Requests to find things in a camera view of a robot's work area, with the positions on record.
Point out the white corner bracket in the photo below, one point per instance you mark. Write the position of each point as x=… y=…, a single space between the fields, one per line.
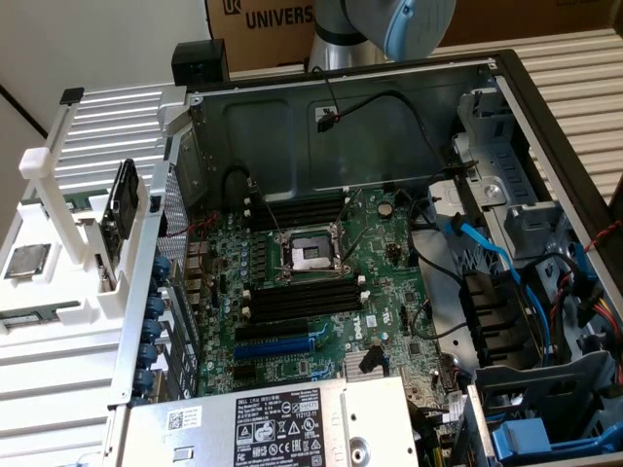
x=170 y=112

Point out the silver finned heat sink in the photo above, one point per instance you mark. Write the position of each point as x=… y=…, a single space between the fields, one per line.
x=353 y=362

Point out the black plastic end cap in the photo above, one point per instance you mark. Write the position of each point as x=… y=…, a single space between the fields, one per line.
x=71 y=95

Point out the round coin battery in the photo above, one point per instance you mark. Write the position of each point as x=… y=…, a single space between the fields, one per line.
x=386 y=209

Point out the silver power supply unit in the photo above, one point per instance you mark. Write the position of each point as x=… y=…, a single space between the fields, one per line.
x=194 y=442

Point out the printed brown cardboard box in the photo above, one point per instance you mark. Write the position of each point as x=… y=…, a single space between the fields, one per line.
x=233 y=44

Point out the long black expansion slot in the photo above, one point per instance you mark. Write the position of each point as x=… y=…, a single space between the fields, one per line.
x=272 y=331

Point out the short black expansion slot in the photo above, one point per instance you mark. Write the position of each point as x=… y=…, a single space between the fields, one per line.
x=244 y=373

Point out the blue slot retention clip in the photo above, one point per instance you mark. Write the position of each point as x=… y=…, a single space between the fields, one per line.
x=146 y=380
x=154 y=304
x=149 y=355
x=152 y=331
x=162 y=268

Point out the graphics card black cooler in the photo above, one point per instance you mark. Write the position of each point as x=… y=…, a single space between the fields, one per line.
x=121 y=194

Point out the black RAM slot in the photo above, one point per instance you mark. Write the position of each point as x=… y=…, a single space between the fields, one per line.
x=302 y=304
x=302 y=295
x=302 y=287
x=297 y=207
x=297 y=214
x=302 y=312
x=297 y=221
x=297 y=201

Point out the white plastic parts rack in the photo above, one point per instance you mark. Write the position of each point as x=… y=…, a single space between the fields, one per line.
x=126 y=272

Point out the small black box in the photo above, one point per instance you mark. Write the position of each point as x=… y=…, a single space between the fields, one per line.
x=199 y=61

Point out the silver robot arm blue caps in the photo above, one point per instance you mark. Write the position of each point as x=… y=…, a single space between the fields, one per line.
x=336 y=48

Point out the long blue expansion slot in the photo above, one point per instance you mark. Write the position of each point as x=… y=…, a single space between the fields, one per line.
x=272 y=348

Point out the grey blue drive cage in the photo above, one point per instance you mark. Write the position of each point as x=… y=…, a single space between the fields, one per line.
x=535 y=384

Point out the thin metal locking lever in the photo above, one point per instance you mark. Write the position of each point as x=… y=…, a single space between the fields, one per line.
x=265 y=209
x=351 y=208

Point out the open grey PC case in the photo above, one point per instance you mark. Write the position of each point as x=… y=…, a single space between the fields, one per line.
x=389 y=151

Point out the silver CPU chip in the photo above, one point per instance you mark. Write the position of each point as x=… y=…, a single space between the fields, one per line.
x=26 y=260

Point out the grey metal disk bay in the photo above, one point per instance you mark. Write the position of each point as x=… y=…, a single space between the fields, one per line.
x=506 y=160

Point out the green motherboard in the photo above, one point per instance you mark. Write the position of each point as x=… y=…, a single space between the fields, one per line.
x=389 y=292

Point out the blue plastic drive carrier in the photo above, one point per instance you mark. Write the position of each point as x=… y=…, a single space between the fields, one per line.
x=523 y=438

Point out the CPU socket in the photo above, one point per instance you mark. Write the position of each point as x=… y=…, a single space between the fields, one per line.
x=311 y=253

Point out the plain brown cardboard box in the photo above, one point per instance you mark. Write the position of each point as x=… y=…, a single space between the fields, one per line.
x=535 y=14

